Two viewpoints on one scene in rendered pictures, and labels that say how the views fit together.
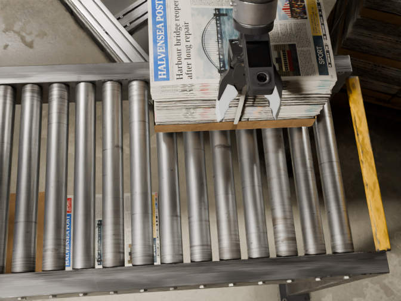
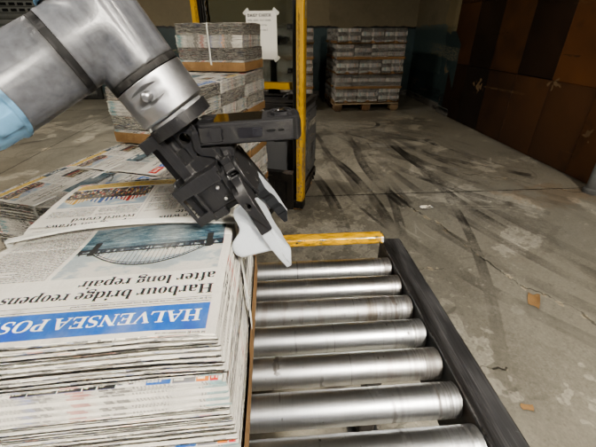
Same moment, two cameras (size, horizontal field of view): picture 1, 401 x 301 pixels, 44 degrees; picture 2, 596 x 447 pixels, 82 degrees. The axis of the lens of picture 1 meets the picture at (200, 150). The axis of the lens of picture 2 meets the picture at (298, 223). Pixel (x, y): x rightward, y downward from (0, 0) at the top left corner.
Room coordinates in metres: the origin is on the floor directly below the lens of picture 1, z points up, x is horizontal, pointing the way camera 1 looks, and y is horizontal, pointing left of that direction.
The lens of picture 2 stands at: (0.33, 0.31, 1.25)
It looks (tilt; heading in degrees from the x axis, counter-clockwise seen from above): 29 degrees down; 278
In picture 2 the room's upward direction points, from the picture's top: straight up
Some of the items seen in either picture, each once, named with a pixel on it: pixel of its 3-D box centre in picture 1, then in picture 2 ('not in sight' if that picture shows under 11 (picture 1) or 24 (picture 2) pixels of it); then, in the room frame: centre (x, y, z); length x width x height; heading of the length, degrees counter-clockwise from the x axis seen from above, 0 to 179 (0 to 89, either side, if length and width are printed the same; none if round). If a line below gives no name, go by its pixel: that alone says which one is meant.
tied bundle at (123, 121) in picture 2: not in sight; (168, 111); (1.10, -1.16, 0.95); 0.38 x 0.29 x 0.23; 172
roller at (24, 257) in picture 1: (28, 174); not in sight; (0.28, 0.39, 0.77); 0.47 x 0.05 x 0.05; 12
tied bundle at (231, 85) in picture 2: not in sight; (200, 99); (1.07, -1.45, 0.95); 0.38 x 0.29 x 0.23; 174
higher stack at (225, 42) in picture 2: not in sight; (230, 142); (1.04, -1.74, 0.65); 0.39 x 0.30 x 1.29; 174
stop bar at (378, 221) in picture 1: (367, 159); (294, 239); (0.44, -0.39, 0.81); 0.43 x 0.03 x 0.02; 12
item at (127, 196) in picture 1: (110, 230); not in sight; (0.31, 0.29, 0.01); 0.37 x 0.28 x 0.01; 102
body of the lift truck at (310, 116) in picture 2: not in sight; (270, 145); (0.96, -2.54, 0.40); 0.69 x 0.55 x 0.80; 174
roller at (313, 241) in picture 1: (302, 162); (294, 291); (0.42, -0.25, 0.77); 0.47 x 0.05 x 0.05; 12
